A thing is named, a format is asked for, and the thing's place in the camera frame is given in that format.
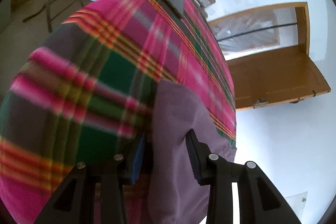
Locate wooden door frame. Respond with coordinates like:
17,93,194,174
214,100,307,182
209,2,310,60

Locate black hanging cable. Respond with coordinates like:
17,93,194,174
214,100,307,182
217,23,298,42

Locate brown wooden door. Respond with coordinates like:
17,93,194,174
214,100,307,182
227,46,331,110

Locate pink green plaid tablecloth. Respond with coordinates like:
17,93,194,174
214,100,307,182
1,0,236,223

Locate purple fleece garment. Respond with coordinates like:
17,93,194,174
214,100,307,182
123,79,237,224

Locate floral plastic curtain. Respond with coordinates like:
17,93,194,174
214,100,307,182
209,7,298,60

